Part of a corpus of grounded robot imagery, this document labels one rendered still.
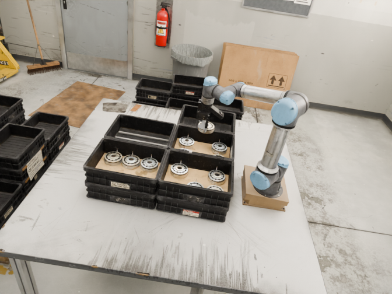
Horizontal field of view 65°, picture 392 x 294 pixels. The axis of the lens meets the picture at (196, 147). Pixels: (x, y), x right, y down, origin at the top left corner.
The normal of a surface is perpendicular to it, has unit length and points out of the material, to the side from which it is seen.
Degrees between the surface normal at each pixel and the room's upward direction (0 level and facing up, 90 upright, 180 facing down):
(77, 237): 0
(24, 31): 90
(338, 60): 90
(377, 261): 0
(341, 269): 0
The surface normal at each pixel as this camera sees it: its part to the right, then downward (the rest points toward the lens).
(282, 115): -0.65, 0.24
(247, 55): -0.08, 0.44
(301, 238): 0.13, -0.81
